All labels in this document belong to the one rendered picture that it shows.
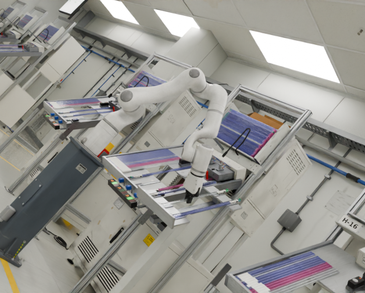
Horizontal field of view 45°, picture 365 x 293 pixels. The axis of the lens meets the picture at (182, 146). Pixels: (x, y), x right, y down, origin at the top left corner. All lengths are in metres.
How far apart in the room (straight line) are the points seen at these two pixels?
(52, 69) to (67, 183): 4.79
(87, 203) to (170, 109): 1.17
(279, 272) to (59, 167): 1.24
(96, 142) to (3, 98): 4.69
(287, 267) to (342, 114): 3.04
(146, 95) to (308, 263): 1.21
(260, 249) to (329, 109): 1.75
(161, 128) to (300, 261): 2.35
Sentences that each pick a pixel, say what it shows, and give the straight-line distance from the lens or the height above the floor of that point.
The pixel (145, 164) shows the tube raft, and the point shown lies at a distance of 3.06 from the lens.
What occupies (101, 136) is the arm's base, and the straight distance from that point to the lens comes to 2.46.
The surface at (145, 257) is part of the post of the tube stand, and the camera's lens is 2.48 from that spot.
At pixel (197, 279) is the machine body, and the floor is 0.53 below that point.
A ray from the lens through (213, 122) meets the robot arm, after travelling 2.36.
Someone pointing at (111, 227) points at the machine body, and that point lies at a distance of 3.19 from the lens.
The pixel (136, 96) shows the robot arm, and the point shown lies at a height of 1.10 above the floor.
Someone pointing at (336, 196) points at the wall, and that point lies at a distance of 4.44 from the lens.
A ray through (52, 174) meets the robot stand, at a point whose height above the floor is 0.49.
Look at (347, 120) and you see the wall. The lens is 4.96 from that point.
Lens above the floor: 0.77
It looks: 7 degrees up
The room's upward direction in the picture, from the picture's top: 42 degrees clockwise
